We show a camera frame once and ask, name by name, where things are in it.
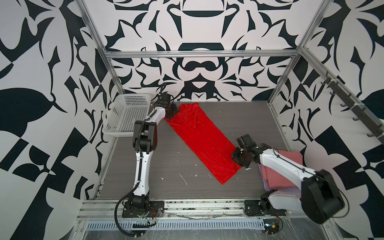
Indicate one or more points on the white slotted cable duct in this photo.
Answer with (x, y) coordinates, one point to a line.
(207, 224)

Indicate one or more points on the folded lavender t-shirt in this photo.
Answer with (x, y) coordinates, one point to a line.
(275, 181)

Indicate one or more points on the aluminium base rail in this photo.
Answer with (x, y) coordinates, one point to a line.
(172, 208)

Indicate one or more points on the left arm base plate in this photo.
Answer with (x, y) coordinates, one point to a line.
(151, 209)

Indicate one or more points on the wall hook rail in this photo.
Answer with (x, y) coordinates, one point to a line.
(360, 110)

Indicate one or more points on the folded pink t-shirt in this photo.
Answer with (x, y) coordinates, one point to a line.
(296, 157)

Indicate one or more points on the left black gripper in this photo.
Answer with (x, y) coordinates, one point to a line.
(174, 106)

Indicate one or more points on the aluminium frame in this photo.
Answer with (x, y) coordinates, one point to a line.
(300, 52)

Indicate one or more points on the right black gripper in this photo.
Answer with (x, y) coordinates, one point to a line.
(236, 150)

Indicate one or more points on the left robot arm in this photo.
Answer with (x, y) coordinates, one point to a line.
(145, 142)

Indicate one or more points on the red t-shirt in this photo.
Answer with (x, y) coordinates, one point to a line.
(208, 143)

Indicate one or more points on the white plastic basket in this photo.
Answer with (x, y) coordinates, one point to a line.
(125, 110)

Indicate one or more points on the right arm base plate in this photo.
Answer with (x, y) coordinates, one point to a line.
(257, 208)

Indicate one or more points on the small green-lit circuit board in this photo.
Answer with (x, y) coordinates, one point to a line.
(272, 226)

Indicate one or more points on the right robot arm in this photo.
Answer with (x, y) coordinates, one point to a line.
(317, 194)

